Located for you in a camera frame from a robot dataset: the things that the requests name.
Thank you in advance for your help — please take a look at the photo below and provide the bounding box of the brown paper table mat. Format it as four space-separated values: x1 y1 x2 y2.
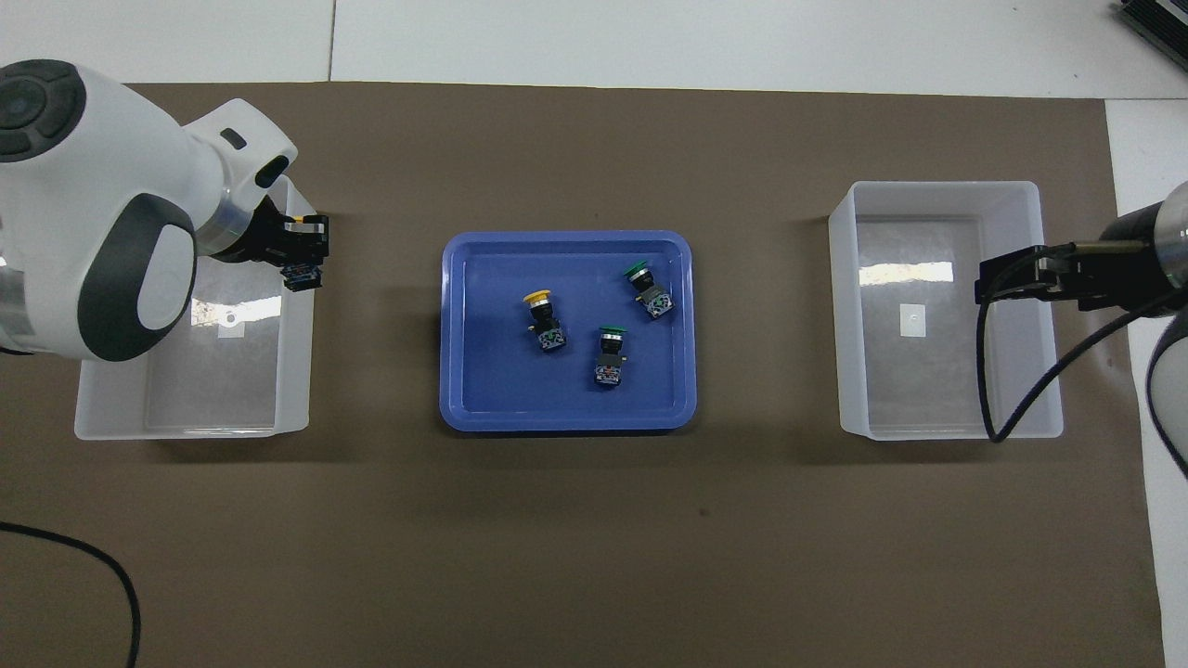
0 82 1166 668

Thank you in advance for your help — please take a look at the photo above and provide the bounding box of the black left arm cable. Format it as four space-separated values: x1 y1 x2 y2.
0 521 142 668

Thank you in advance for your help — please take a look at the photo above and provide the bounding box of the blue plastic tray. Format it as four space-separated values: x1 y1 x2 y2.
439 230 698 434

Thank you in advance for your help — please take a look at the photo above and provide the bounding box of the translucent white plastic box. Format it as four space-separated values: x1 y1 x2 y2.
74 174 318 442
829 180 1065 442

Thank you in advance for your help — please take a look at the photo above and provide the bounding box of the yellow push button switch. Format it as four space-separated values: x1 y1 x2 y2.
281 213 325 294
523 289 569 355

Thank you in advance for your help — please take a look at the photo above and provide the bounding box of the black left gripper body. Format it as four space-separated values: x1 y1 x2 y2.
215 193 303 267

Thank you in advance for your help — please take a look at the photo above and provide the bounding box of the black finned metal device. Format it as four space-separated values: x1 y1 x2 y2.
1114 0 1188 71

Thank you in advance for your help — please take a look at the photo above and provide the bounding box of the green push button switch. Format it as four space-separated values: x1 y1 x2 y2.
620 262 678 321
594 325 630 389

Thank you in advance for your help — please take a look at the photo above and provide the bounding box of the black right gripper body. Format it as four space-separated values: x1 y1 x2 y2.
1075 199 1169 318

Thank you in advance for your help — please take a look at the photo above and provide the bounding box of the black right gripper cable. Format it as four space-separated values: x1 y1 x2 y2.
975 243 1188 443

